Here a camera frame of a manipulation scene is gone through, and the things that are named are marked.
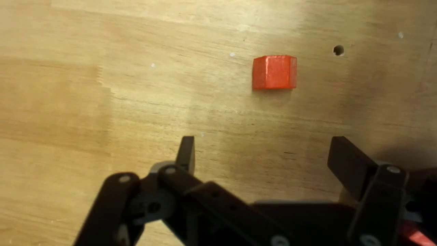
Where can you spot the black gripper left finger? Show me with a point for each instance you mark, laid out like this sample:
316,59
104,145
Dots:
205,205

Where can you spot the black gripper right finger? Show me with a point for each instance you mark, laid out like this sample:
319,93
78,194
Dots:
383,200

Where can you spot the orange wooden cube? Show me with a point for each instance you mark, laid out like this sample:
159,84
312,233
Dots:
414,235
275,73

